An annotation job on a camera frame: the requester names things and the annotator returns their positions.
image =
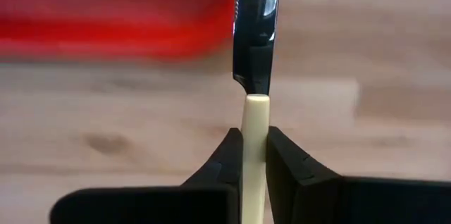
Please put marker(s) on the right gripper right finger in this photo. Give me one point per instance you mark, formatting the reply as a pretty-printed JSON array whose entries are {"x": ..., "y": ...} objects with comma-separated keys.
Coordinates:
[{"x": 352, "y": 203}]

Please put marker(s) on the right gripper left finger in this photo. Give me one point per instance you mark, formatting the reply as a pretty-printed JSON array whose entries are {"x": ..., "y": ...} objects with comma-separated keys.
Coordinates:
[{"x": 158, "y": 204}]

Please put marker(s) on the red plastic tray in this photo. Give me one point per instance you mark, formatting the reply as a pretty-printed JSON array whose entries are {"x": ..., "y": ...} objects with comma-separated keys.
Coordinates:
[{"x": 123, "y": 23}]

